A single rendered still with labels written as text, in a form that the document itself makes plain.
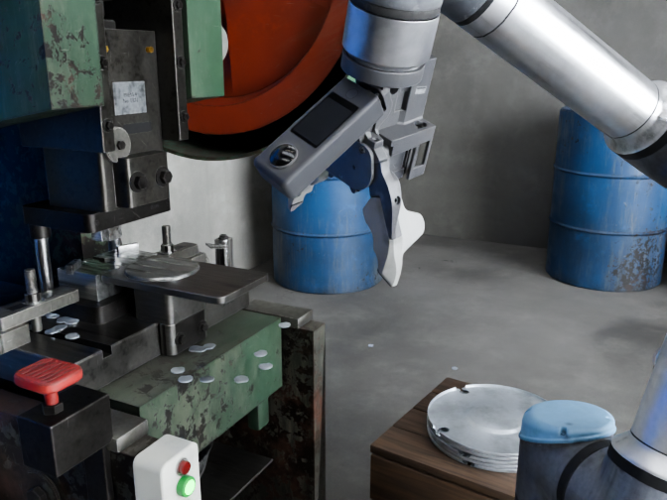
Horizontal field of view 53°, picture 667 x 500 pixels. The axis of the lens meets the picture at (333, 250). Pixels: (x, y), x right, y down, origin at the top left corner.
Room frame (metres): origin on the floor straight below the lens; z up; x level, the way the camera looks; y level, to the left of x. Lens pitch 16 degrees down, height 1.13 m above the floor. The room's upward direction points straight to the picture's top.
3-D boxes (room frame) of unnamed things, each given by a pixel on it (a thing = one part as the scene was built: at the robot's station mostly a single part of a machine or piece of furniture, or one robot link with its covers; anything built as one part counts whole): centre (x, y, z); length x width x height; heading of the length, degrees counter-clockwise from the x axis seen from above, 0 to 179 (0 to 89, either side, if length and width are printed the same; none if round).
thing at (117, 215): (1.15, 0.41, 0.86); 0.20 x 0.16 x 0.05; 153
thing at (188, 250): (1.30, 0.33, 0.76); 0.17 x 0.06 x 0.10; 153
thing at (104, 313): (1.15, 0.41, 0.72); 0.20 x 0.16 x 0.03; 153
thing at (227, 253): (1.25, 0.21, 0.75); 0.03 x 0.03 x 0.10; 63
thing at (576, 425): (0.79, -0.31, 0.62); 0.13 x 0.12 x 0.14; 20
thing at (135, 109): (1.13, 0.37, 1.04); 0.17 x 0.15 x 0.30; 63
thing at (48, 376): (0.75, 0.35, 0.72); 0.07 x 0.06 x 0.08; 63
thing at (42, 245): (1.10, 0.50, 0.81); 0.02 x 0.02 x 0.14
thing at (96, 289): (1.15, 0.40, 0.76); 0.15 x 0.09 x 0.05; 153
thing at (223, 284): (1.07, 0.25, 0.72); 0.25 x 0.14 x 0.14; 63
